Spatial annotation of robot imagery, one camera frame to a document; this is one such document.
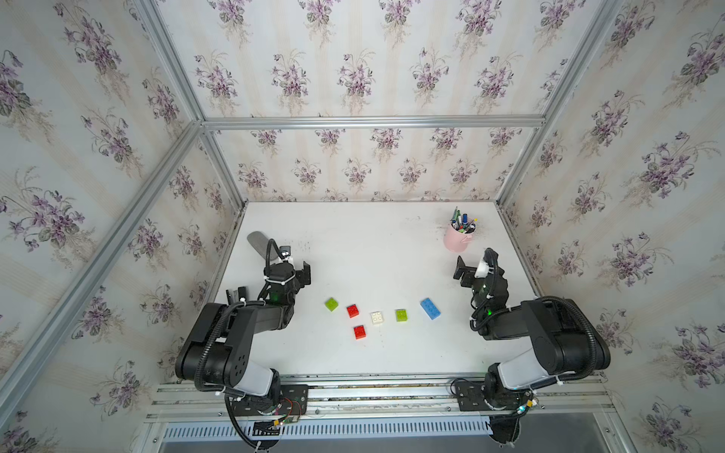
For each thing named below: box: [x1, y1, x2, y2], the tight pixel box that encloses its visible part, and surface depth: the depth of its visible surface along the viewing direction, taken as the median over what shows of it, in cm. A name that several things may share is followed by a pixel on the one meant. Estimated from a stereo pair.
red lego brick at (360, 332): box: [354, 324, 368, 340], surface depth 86 cm
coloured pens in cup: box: [449, 205, 479, 235], surface depth 102 cm
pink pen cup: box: [442, 222, 477, 253], surface depth 104 cm
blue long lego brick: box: [420, 297, 441, 320], surface depth 91 cm
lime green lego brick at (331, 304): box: [324, 297, 339, 312], surface depth 92 cm
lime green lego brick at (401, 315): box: [395, 308, 409, 322], surface depth 90 cm
